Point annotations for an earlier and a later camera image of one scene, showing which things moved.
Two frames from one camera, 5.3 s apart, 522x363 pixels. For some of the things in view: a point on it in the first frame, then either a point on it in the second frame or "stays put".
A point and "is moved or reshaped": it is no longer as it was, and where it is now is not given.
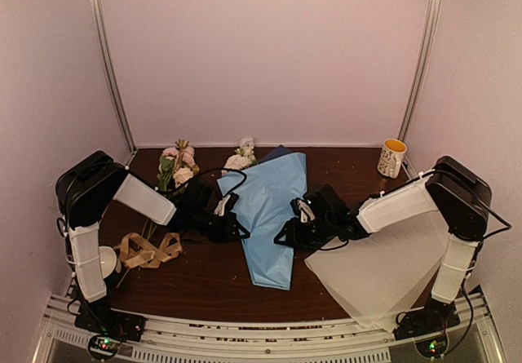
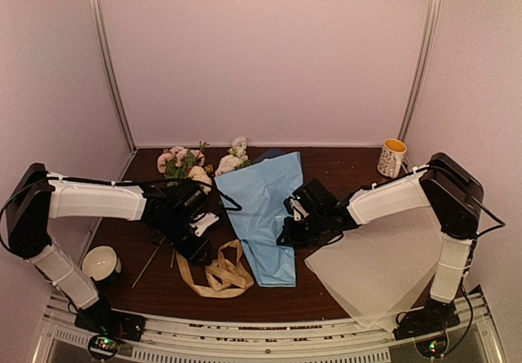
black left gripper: x=227 y=232 → x=195 y=253
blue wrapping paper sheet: x=265 y=193 stays put
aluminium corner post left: x=104 y=42 stays put
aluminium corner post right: x=426 y=50 stays put
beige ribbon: x=135 y=250 → x=227 y=276
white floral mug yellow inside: x=391 y=157 stays put
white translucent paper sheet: x=385 y=272 stays put
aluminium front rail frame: x=478 y=339 stays put
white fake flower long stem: x=244 y=157 is moved or reshaped
